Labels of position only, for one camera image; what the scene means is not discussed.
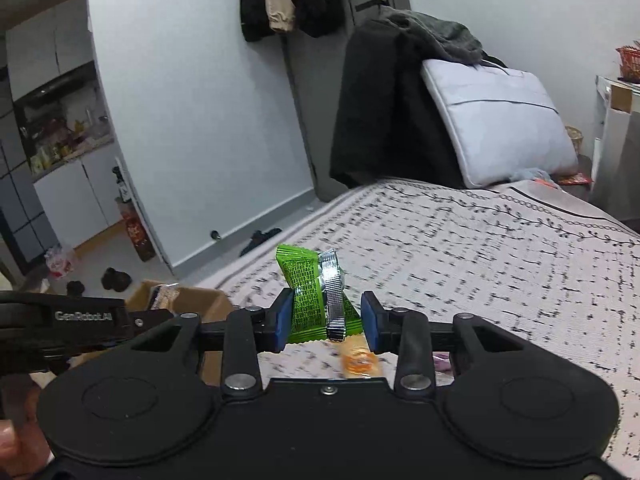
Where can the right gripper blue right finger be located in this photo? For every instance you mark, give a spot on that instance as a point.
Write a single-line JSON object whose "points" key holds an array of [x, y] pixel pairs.
{"points": [[406, 334]]}

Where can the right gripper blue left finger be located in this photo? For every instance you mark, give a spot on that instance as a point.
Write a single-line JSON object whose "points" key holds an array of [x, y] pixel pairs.
{"points": [[250, 331]]}

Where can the green snack packet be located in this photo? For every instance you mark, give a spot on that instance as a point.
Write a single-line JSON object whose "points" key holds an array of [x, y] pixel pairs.
{"points": [[321, 310]]}

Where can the person's left hand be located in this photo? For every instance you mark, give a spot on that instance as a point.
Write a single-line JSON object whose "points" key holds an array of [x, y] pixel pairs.
{"points": [[24, 450]]}

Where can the purple round snack pack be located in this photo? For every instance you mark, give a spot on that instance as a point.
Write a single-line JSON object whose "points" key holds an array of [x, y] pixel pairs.
{"points": [[442, 362]]}

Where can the orange cracker snack pack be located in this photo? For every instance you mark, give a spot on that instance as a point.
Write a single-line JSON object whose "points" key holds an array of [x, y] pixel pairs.
{"points": [[357, 360]]}

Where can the brown cardboard box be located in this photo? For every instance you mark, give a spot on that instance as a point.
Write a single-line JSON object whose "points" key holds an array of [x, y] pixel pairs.
{"points": [[210, 304]]}

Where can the black shoe on floor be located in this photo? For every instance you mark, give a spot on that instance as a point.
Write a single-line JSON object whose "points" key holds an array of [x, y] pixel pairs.
{"points": [[115, 280]]}

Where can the black slippers pair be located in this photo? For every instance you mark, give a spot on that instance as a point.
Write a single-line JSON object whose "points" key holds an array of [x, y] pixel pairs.
{"points": [[258, 238]]}

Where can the dark soy sauce bottle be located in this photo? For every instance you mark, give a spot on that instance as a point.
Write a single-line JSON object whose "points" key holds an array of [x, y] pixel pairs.
{"points": [[137, 232]]}

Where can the patterned white bed cover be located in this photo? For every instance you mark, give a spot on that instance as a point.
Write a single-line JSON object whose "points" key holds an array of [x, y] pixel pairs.
{"points": [[531, 259]]}

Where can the white kitchen cabinet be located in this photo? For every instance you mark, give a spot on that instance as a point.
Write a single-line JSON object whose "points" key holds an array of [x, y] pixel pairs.
{"points": [[57, 148]]}

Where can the black jacket on chair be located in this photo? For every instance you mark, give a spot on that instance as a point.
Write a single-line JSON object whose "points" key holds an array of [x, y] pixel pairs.
{"points": [[387, 123]]}

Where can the white pillow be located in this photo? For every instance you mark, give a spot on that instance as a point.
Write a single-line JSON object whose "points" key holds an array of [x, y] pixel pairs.
{"points": [[500, 122]]}

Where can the white desk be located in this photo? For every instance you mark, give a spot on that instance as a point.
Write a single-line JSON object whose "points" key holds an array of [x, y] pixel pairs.
{"points": [[615, 163]]}

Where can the grey hoodie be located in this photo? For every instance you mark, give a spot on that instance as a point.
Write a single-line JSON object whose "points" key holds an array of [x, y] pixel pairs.
{"points": [[435, 38]]}

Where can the grey door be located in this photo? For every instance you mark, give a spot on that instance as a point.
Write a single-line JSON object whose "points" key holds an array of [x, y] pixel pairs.
{"points": [[315, 74]]}

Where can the red plastic basket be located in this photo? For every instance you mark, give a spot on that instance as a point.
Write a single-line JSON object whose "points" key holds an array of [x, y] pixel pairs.
{"points": [[629, 63]]}

